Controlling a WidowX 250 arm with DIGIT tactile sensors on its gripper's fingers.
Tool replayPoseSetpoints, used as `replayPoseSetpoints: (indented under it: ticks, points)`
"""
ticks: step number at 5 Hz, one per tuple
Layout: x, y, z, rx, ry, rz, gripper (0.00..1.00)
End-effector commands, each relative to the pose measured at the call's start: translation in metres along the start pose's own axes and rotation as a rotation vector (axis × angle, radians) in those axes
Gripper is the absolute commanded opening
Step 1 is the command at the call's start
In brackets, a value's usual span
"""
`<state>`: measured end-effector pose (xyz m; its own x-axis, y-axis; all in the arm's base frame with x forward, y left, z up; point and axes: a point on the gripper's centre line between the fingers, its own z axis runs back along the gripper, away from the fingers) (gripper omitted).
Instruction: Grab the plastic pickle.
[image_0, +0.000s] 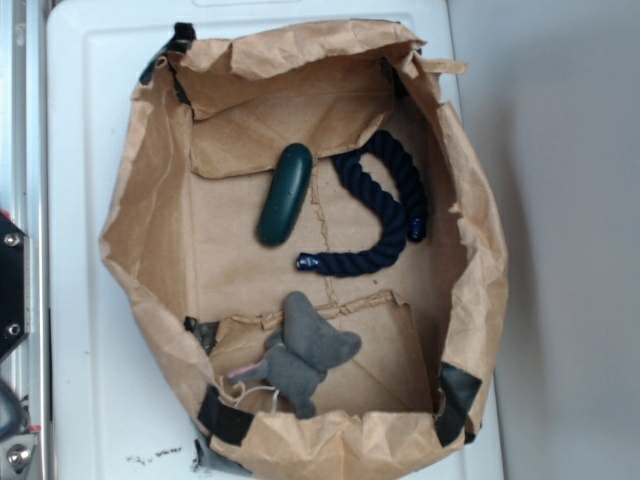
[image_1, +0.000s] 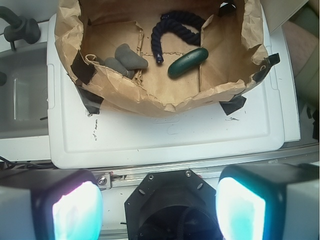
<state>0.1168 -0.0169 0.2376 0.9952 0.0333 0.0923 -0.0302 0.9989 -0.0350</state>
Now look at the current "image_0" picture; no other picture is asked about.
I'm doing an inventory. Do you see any dark green plastic pickle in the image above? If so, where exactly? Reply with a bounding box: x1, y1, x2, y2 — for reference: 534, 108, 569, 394
257, 143, 313, 247

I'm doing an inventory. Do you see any brown paper bag bin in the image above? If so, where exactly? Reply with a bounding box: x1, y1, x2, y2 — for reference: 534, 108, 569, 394
100, 20, 508, 479

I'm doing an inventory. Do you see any grey plush elephant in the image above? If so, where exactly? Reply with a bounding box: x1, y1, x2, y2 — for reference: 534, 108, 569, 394
226, 291, 362, 419

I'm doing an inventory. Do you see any navy blue rope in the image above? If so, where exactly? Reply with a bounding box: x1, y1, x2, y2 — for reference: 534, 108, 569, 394
295, 130, 429, 278

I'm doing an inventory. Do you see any black metal bracket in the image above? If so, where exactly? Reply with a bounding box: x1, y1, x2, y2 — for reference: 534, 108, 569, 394
0, 209, 30, 362

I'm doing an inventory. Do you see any aluminium frame rail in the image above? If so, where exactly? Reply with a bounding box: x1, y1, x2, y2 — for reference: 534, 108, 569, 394
1, 1, 55, 479

